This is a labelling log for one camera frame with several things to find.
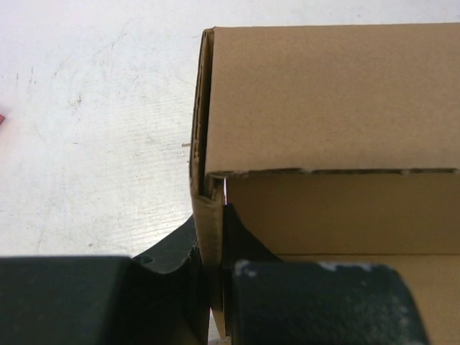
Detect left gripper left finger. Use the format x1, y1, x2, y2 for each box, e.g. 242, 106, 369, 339
1, 219, 210, 344

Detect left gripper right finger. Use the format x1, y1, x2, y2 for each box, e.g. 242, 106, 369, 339
221, 205, 429, 344

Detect brown cardboard box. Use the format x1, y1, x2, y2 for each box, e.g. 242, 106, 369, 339
190, 23, 459, 344

